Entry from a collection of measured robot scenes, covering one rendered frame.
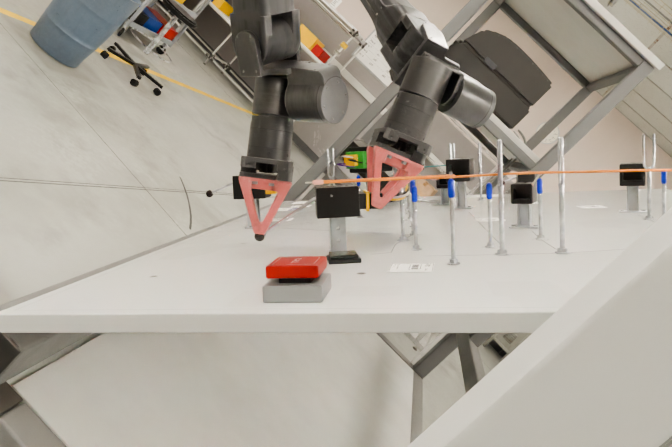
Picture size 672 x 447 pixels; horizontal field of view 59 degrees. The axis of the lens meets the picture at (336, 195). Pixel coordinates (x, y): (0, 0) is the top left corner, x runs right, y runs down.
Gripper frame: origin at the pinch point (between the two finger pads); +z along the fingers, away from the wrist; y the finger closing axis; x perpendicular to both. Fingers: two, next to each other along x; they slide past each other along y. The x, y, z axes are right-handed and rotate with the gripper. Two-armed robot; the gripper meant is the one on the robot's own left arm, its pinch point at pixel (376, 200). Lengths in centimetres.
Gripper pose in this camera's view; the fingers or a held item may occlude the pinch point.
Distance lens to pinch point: 80.5
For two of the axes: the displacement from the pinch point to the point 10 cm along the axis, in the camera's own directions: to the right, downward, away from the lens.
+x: -9.2, -3.7, -1.2
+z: -3.8, 9.2, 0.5
